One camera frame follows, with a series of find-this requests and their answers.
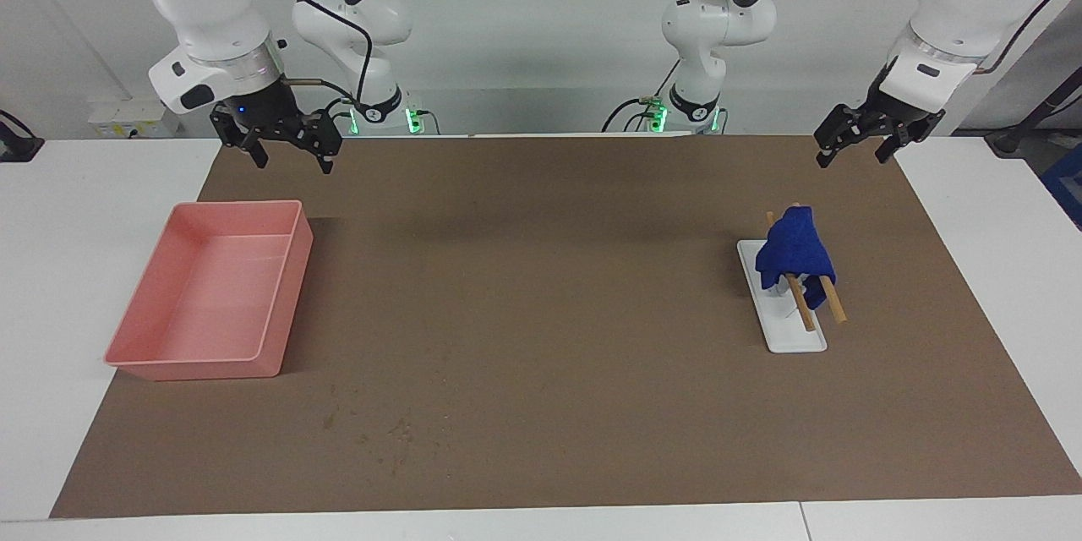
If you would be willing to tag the blue towel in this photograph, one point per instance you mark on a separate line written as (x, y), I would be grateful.
(795, 249)

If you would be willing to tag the black stand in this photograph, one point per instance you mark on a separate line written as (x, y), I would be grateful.
(1010, 139)

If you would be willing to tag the brown table mat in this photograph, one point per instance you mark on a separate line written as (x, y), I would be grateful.
(541, 338)

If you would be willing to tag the wooden rack rod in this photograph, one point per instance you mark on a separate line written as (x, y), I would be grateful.
(803, 308)
(833, 303)

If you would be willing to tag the pink plastic bin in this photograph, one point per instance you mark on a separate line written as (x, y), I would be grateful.
(207, 296)

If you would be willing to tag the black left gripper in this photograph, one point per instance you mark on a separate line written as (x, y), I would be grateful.
(896, 114)

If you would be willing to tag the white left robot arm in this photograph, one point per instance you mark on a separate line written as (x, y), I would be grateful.
(955, 8)

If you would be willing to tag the blue box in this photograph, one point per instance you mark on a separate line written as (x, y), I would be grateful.
(1067, 186)

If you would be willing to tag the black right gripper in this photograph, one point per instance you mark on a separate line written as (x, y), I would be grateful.
(275, 120)

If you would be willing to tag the black table clamp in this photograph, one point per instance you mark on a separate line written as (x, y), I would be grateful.
(17, 148)

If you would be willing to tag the white wall socket strip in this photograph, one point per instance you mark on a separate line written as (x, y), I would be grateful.
(127, 118)

